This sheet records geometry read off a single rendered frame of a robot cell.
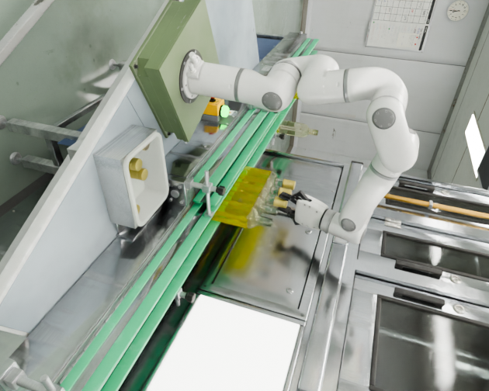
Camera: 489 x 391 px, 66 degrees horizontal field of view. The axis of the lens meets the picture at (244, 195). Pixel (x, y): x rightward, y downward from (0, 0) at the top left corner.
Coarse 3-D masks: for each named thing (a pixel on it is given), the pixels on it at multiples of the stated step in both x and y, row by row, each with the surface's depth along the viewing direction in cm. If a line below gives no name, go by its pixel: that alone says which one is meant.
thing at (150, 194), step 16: (144, 144) 96; (160, 144) 104; (128, 160) 90; (144, 160) 108; (160, 160) 107; (128, 176) 92; (160, 176) 110; (128, 192) 95; (144, 192) 113; (160, 192) 113; (144, 208) 108
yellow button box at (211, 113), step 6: (210, 102) 143; (216, 102) 143; (222, 102) 145; (210, 108) 142; (216, 108) 142; (204, 114) 145; (210, 114) 144; (216, 114) 143; (210, 120) 146; (216, 120) 145
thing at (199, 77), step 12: (192, 60) 104; (192, 72) 106; (204, 72) 106; (216, 72) 106; (228, 72) 105; (192, 84) 108; (204, 84) 107; (216, 84) 106; (228, 84) 105; (192, 96) 114; (216, 96) 109; (228, 96) 107
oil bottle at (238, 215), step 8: (224, 208) 124; (232, 208) 124; (240, 208) 124; (248, 208) 124; (216, 216) 126; (224, 216) 124; (232, 216) 123; (240, 216) 122; (248, 216) 121; (256, 216) 122; (232, 224) 125; (240, 224) 124; (248, 224) 123; (256, 224) 125
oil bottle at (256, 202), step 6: (228, 192) 131; (234, 192) 131; (228, 198) 128; (234, 198) 128; (240, 198) 128; (246, 198) 128; (252, 198) 128; (258, 198) 129; (246, 204) 126; (252, 204) 126; (258, 204) 126; (258, 210) 126
